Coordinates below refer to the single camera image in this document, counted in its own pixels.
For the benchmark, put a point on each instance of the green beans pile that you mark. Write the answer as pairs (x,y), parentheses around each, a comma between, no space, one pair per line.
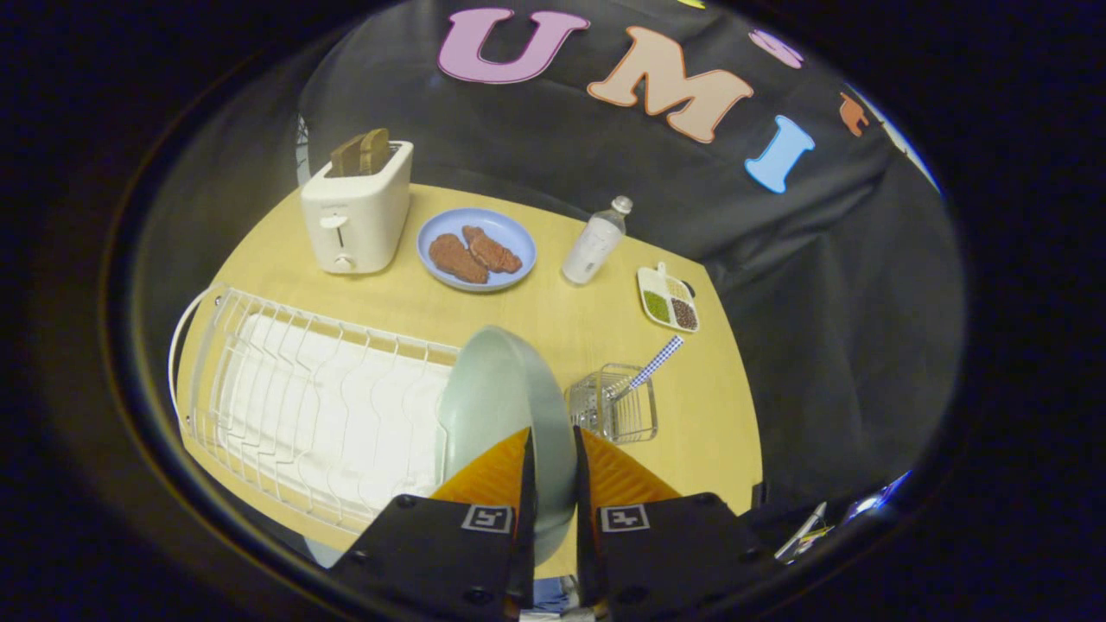
(657,305)

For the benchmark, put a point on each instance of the white drain tray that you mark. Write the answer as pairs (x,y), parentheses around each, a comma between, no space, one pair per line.
(346,432)

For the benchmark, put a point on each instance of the blue plate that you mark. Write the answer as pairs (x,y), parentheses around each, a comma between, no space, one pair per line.
(449,220)

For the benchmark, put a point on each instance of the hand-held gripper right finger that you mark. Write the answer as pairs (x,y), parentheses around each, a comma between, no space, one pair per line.
(585,553)

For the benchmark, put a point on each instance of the dark red beans pile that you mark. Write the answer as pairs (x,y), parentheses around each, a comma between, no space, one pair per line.
(684,314)

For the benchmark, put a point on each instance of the white toaster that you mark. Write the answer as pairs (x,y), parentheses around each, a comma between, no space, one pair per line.
(363,216)

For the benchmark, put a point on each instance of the clear plastic bottle white label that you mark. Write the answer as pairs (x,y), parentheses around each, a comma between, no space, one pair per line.
(592,250)

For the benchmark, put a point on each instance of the pale grains pile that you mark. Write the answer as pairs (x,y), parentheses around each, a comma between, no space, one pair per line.
(676,288)

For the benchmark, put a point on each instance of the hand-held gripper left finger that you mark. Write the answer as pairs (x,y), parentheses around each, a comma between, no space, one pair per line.
(527,553)

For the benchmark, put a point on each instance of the brown toast slice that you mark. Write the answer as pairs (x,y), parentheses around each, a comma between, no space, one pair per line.
(376,151)
(346,157)

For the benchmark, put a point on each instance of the black backdrop cloth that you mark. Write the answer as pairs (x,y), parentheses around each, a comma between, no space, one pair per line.
(821,302)

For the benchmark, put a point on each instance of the shiny blue object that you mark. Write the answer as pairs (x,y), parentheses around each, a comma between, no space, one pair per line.
(877,499)

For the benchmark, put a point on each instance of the white divided tray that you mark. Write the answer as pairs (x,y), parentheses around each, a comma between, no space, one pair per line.
(652,278)

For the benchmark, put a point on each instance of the pale green plate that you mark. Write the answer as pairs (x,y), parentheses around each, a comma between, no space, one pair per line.
(501,397)

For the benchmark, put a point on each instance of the brown meat piece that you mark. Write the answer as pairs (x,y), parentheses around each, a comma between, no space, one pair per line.
(456,259)
(494,252)

